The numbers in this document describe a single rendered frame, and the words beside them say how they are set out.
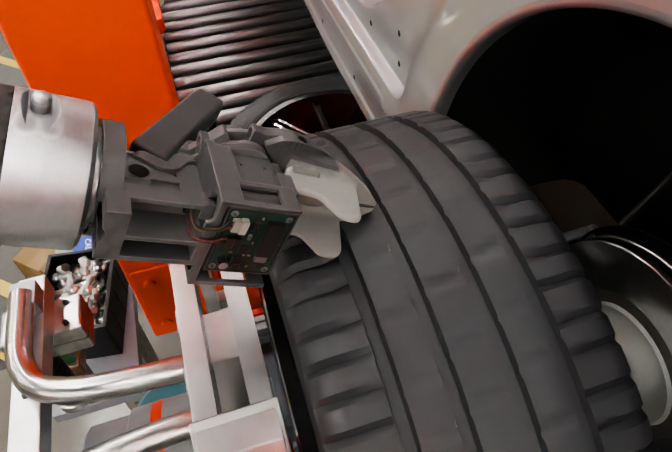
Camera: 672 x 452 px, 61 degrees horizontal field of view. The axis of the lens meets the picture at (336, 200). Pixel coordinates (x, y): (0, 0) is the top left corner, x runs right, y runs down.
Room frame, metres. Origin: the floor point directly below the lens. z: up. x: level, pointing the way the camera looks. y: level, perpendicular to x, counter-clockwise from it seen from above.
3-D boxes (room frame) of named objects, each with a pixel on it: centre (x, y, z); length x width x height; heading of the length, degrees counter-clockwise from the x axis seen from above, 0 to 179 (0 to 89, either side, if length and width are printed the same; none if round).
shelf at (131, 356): (0.66, 0.54, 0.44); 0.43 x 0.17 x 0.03; 17
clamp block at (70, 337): (0.35, 0.35, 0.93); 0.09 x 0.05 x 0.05; 107
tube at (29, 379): (0.30, 0.25, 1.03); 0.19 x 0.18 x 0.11; 107
